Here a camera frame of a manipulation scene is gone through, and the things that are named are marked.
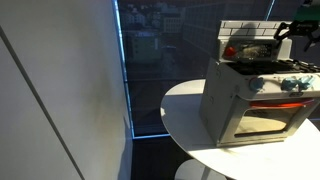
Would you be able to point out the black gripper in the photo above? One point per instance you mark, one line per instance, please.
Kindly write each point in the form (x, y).
(308, 13)

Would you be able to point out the blue toy stove knob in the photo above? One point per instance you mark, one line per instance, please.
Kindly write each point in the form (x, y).
(289, 83)
(256, 83)
(306, 81)

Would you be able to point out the red round toy knob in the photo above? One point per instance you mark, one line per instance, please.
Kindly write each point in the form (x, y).
(230, 51)

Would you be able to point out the grey toy oven stove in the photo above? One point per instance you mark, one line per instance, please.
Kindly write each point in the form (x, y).
(220, 106)

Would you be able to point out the white table pedestal base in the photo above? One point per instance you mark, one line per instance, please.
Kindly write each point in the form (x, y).
(190, 171)

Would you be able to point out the blue lit window frame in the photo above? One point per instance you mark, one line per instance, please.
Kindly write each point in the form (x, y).
(123, 66)

